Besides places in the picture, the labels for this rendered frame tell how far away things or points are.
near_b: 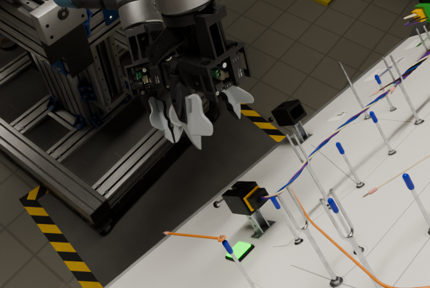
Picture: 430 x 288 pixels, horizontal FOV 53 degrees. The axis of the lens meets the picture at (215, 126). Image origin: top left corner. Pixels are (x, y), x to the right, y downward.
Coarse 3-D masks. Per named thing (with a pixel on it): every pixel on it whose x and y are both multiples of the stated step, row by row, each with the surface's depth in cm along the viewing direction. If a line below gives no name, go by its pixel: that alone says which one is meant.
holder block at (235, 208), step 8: (240, 184) 75; (248, 184) 73; (256, 184) 73; (232, 192) 74; (240, 192) 72; (248, 192) 72; (232, 200) 73; (240, 200) 71; (232, 208) 75; (240, 208) 73; (248, 208) 72
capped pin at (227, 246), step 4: (220, 236) 57; (224, 240) 58; (224, 244) 57; (228, 244) 58; (228, 248) 58; (228, 252) 58; (232, 252) 58; (232, 256) 58; (236, 260) 58; (240, 264) 58; (240, 268) 58; (244, 272) 59; (244, 276) 59; (248, 276) 59; (248, 280) 59; (252, 284) 59
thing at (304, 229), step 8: (280, 200) 51; (296, 200) 52; (304, 216) 52; (296, 224) 52; (304, 232) 52; (312, 240) 52; (320, 256) 53; (328, 264) 53; (328, 272) 53; (336, 280) 53
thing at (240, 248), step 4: (236, 244) 74; (240, 244) 74; (244, 244) 73; (248, 244) 72; (252, 244) 72; (232, 248) 74; (236, 248) 73; (240, 248) 72; (244, 248) 72; (248, 248) 72; (252, 248) 72; (236, 252) 72; (240, 252) 71; (244, 252) 72; (248, 252) 72; (228, 256) 73; (236, 256) 71; (240, 256) 71; (244, 256) 71; (232, 260) 72; (240, 260) 71
